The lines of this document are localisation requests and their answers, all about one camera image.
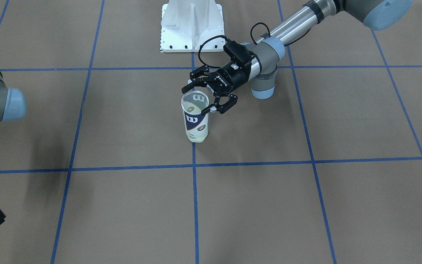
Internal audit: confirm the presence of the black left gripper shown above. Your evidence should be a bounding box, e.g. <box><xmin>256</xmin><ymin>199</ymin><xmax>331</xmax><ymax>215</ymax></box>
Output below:
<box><xmin>181</xmin><ymin>60</ymin><xmax>251</xmax><ymax>115</ymax></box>

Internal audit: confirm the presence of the clear Wilson tennis ball can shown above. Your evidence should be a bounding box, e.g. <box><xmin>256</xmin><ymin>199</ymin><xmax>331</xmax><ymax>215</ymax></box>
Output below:
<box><xmin>181</xmin><ymin>90</ymin><xmax>209</xmax><ymax>143</ymax></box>

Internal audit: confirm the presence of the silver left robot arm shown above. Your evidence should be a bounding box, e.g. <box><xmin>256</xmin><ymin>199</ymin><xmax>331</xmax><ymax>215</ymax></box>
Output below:
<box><xmin>181</xmin><ymin>0</ymin><xmax>412</xmax><ymax>115</ymax></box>

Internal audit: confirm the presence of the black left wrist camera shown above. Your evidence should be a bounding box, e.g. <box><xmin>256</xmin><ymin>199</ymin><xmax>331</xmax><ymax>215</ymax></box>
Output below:
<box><xmin>224</xmin><ymin>41</ymin><xmax>253</xmax><ymax>70</ymax></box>

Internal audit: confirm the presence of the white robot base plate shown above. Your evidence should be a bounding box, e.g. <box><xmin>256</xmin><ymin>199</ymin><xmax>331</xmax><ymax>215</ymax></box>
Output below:
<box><xmin>160</xmin><ymin>0</ymin><xmax>225</xmax><ymax>52</ymax></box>

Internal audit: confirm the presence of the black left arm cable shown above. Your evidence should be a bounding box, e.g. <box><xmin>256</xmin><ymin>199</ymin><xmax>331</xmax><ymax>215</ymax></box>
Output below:
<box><xmin>198</xmin><ymin>23</ymin><xmax>312</xmax><ymax>70</ymax></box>

